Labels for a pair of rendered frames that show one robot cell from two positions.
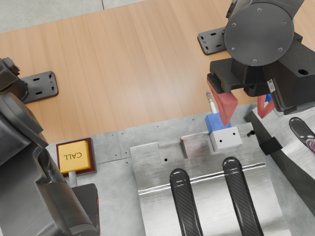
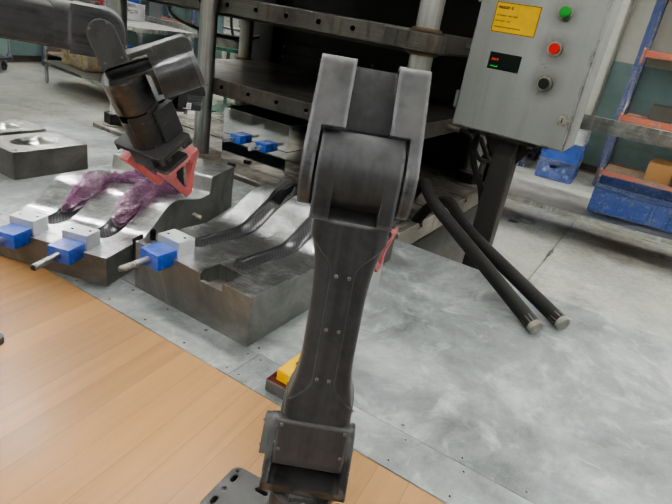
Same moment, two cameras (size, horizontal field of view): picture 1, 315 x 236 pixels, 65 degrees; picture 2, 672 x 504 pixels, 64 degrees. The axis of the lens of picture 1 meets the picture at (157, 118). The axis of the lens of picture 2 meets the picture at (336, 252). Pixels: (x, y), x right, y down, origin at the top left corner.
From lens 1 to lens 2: 82 cm
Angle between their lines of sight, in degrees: 80
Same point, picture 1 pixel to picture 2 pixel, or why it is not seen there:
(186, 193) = (252, 261)
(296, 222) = not seen: hidden behind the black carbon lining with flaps
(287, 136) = (122, 236)
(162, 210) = (283, 266)
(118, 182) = (287, 344)
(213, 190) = (233, 247)
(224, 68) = (165, 147)
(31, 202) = not seen: hidden behind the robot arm
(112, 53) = (78, 451)
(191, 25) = not seen: outside the picture
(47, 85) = (236, 489)
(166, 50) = (21, 386)
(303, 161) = (147, 221)
